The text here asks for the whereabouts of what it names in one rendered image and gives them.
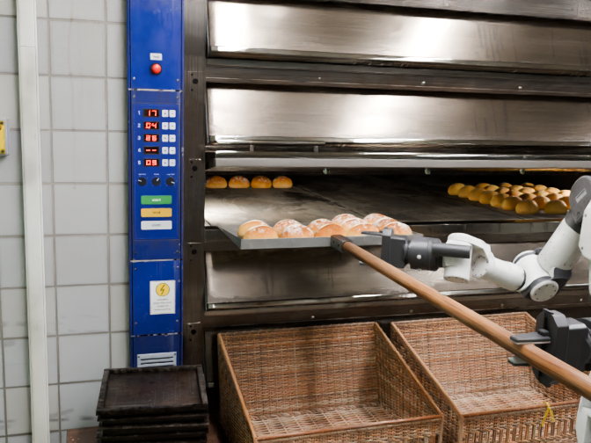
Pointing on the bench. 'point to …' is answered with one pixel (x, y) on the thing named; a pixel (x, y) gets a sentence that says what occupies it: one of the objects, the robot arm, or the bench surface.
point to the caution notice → (162, 297)
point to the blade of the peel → (295, 240)
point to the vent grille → (156, 359)
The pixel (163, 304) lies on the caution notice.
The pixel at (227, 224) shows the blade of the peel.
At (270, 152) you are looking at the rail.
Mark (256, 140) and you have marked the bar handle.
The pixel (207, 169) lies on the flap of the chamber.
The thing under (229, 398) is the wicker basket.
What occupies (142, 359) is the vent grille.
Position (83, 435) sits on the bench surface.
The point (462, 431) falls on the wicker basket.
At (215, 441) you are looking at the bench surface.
